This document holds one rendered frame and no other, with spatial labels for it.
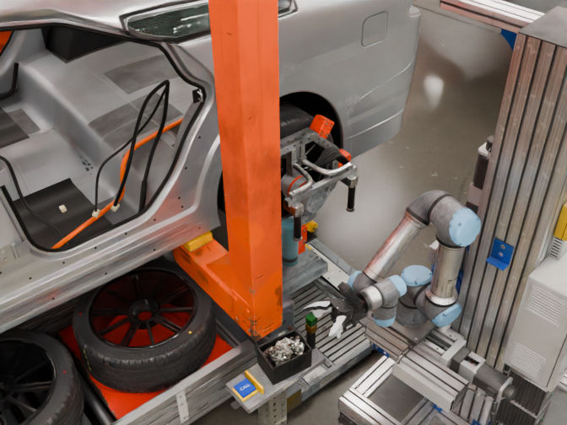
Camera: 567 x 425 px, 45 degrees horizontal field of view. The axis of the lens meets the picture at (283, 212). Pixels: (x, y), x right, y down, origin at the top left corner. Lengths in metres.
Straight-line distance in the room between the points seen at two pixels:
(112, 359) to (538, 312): 1.77
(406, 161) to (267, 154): 2.68
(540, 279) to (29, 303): 1.97
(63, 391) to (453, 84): 4.20
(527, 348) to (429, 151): 2.73
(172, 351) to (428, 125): 3.10
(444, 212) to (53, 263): 1.57
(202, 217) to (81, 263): 0.59
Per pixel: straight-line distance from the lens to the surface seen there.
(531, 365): 2.76
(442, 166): 5.06
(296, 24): 3.08
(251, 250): 2.70
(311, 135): 3.25
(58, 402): 3.08
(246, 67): 2.25
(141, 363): 3.13
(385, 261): 2.44
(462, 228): 2.31
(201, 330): 3.19
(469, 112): 5.73
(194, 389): 3.20
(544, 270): 2.54
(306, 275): 3.87
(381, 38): 3.50
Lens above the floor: 2.91
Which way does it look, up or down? 40 degrees down
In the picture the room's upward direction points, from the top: 1 degrees counter-clockwise
